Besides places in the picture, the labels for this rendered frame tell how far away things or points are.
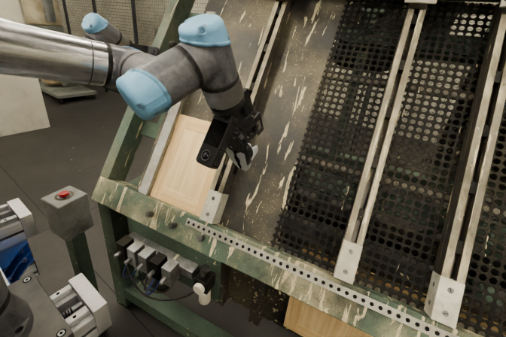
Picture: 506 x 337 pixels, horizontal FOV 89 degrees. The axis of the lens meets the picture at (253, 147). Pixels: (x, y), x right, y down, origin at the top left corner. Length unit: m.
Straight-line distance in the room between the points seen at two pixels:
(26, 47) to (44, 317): 0.55
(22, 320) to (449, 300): 1.05
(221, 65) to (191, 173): 0.81
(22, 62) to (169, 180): 0.87
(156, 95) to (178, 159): 0.86
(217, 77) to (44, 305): 0.63
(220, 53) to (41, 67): 0.26
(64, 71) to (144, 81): 0.14
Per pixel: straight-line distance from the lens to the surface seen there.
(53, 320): 0.78
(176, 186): 1.23
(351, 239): 1.00
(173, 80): 0.41
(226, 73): 0.45
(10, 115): 4.83
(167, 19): 1.59
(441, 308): 1.03
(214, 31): 0.43
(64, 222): 1.33
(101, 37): 1.13
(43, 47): 0.50
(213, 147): 0.51
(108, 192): 1.43
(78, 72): 0.50
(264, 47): 1.21
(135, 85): 0.40
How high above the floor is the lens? 1.64
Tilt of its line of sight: 25 degrees down
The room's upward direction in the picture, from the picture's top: 6 degrees clockwise
